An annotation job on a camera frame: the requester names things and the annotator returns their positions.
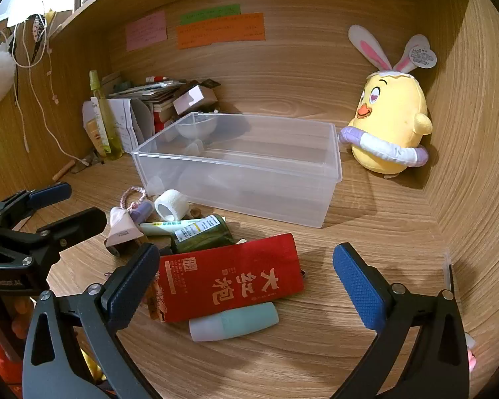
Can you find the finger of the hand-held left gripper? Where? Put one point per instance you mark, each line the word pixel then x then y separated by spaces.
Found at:
pixel 52 193
pixel 79 222

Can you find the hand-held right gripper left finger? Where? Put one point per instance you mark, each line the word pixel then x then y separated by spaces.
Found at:
pixel 131 289

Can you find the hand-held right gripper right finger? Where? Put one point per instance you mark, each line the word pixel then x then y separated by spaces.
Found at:
pixel 357 291

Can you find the purple small bottle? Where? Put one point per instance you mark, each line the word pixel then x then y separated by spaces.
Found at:
pixel 141 214

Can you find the white green ointment tube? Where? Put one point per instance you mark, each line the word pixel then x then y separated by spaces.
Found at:
pixel 162 227

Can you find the dark green glass bottle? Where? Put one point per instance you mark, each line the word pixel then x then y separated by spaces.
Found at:
pixel 199 237

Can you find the red tea packet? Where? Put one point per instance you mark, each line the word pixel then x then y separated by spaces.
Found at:
pixel 228 278

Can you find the white tape roll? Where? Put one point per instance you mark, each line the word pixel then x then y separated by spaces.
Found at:
pixel 179 201

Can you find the mint green small bottle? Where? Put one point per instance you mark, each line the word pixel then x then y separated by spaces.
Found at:
pixel 233 322

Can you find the clear plastic storage box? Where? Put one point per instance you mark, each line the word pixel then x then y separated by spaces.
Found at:
pixel 253 183

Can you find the person's left hand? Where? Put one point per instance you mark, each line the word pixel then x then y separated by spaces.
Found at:
pixel 20 316

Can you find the brown wooden stick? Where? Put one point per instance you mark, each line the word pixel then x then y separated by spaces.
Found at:
pixel 64 170

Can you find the white orange tube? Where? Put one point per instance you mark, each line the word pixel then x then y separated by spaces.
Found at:
pixel 92 129

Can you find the yellow spray bottle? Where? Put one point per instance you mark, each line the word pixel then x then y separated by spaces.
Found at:
pixel 108 133

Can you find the folded white paper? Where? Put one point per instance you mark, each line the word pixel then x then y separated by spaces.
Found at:
pixel 127 124

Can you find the green small block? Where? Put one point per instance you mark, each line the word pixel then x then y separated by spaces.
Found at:
pixel 122 85

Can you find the red book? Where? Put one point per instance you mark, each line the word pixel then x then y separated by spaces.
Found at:
pixel 162 120

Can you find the stack of books and papers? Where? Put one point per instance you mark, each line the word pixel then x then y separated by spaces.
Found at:
pixel 149 91

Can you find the white bowl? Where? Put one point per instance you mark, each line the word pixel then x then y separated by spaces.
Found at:
pixel 195 129

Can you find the red white marker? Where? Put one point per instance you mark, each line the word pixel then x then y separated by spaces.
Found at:
pixel 158 79

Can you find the black white lace ribbon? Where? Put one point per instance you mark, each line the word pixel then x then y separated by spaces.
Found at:
pixel 35 29

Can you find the white small cardboard box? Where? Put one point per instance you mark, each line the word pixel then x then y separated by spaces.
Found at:
pixel 193 97

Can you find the yellow chick plush toy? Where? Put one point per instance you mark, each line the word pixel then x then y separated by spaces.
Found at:
pixel 393 108

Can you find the pink paper note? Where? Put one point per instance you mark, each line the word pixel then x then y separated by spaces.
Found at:
pixel 146 31

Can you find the orange paper note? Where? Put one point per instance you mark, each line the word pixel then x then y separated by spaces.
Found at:
pixel 220 31

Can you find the green paper note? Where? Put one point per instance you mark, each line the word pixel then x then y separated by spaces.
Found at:
pixel 210 13

